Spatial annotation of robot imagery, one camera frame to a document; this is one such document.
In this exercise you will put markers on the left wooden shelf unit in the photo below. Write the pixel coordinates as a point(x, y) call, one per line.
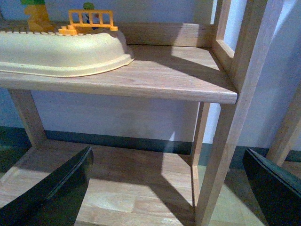
point(224, 78)

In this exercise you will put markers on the beige toy island base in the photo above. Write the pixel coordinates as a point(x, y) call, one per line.
point(63, 56)

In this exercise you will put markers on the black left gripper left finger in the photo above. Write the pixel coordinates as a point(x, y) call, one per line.
point(55, 200)

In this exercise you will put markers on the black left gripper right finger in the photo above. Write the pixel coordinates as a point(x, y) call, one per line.
point(277, 191)

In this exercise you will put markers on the orange toy fence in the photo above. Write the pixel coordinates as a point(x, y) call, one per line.
point(82, 21)

